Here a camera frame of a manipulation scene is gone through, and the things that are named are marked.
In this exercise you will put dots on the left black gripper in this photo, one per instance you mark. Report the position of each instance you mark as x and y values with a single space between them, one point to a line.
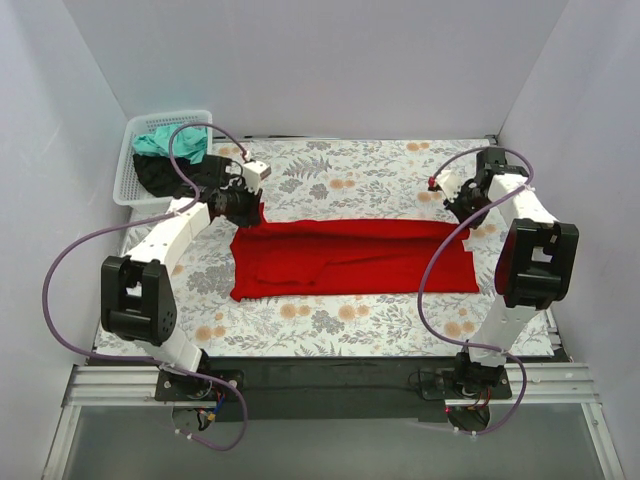
248 211

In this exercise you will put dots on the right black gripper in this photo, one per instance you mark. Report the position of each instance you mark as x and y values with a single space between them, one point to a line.
463 205

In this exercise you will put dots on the red t shirt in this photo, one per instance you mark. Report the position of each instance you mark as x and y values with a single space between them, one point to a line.
349 256

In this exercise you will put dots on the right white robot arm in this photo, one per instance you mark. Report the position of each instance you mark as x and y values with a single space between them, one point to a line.
534 267

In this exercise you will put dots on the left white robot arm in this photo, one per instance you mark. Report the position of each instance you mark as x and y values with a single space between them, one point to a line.
137 300

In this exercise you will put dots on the teal t shirt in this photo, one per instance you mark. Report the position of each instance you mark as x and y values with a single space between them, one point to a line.
190 143

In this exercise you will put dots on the black t shirt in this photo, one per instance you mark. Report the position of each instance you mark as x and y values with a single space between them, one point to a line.
157 175

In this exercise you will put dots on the floral table cloth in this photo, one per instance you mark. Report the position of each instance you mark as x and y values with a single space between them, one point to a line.
323 179

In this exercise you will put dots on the white plastic laundry basket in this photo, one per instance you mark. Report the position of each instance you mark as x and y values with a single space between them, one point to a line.
127 190

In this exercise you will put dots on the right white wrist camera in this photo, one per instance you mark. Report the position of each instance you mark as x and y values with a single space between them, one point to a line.
448 183

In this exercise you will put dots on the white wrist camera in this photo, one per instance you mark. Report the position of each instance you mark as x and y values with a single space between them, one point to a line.
448 183
254 173

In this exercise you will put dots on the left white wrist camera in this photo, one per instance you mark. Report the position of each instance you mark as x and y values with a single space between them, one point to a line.
254 173

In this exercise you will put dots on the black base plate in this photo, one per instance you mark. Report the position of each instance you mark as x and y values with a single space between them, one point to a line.
304 388

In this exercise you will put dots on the aluminium frame rail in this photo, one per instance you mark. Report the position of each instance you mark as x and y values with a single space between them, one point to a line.
547 383

